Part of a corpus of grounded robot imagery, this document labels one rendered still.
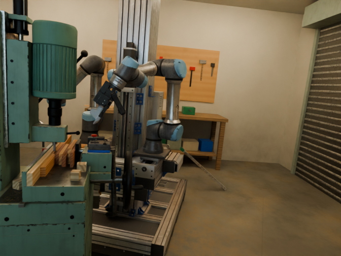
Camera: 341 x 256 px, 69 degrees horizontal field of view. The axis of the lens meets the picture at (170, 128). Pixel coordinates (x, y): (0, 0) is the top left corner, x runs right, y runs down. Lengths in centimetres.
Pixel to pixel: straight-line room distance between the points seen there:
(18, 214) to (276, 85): 449
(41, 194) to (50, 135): 30
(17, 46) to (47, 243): 79
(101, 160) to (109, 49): 344
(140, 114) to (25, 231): 112
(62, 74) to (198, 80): 353
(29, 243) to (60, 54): 76
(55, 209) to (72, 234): 13
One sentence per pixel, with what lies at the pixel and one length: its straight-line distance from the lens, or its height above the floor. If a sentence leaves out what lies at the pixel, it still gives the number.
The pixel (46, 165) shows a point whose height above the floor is 94.
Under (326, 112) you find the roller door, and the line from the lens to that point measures 420.
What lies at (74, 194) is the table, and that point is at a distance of 102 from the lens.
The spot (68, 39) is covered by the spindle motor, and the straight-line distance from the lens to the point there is 117.
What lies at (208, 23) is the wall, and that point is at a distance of 465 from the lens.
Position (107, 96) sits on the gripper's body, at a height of 122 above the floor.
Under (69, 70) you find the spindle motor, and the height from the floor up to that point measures 132.
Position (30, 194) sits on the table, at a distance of 105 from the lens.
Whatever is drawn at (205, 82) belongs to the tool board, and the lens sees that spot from 452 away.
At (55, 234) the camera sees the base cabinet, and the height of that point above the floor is 67.
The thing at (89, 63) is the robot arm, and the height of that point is 140.
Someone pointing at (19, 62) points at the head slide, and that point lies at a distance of 120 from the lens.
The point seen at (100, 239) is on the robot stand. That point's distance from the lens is 200.
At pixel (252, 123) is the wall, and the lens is 486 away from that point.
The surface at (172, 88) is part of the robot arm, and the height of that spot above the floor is 128.
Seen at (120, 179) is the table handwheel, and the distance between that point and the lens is 128.
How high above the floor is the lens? 130
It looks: 10 degrees down
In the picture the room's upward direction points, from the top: 5 degrees clockwise
